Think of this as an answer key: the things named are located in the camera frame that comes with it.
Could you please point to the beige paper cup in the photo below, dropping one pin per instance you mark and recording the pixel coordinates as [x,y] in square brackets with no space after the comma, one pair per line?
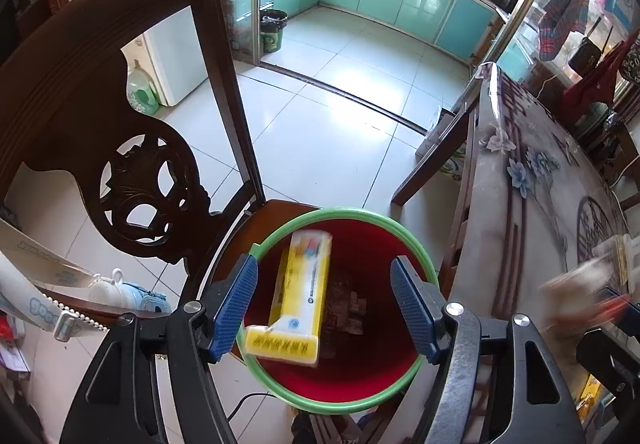
[567,286]

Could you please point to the floral patterned dining table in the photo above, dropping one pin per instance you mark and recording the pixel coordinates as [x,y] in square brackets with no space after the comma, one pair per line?
[530,204]

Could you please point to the red bin with green rim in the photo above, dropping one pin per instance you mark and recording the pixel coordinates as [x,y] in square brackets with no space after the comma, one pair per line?
[360,374]

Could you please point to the white bag with blue print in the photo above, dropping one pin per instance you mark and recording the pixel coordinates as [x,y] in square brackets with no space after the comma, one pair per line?
[30,284]

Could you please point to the black handbag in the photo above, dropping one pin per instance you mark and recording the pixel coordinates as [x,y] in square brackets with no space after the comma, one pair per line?
[587,54]

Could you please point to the wooden table frame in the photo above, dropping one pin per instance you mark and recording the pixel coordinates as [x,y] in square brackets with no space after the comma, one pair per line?
[430,164]

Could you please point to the green liquid plastic jug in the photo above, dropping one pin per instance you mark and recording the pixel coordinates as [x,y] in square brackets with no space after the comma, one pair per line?
[142,91]

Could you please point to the carved dark wooden chair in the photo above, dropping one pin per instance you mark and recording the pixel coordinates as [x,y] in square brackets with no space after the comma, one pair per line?
[100,24]

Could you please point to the letter print fabric bag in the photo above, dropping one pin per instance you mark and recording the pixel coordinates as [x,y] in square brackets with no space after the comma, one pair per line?
[634,59]

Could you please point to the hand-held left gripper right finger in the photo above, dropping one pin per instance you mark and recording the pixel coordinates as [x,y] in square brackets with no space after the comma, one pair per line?
[415,311]

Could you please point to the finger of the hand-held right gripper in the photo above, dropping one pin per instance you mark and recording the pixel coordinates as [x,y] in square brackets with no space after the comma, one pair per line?
[622,305]

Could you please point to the green kitchen waste bin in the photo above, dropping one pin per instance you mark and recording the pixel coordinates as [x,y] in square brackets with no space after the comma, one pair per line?
[272,31]

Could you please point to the cardboard box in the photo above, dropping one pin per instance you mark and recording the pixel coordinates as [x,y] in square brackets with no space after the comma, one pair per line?
[435,134]

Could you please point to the flat yellow small box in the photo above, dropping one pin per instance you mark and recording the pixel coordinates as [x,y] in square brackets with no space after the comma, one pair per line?
[592,391]

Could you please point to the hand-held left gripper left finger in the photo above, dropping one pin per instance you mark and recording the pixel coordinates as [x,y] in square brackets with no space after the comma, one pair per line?
[235,306]

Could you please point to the dark red apron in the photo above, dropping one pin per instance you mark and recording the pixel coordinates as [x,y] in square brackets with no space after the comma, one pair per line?
[595,84]

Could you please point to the white refrigerator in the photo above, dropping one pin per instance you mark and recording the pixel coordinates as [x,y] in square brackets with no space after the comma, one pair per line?
[175,64]

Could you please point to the long yellow carton box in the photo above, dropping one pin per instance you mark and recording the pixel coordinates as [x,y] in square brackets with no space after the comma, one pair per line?
[300,289]

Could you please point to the plain dark wooden chair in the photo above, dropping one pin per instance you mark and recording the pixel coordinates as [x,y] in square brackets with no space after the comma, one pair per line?
[632,159]

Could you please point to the plaid towel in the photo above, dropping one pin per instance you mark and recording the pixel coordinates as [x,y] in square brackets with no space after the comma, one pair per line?
[565,14]

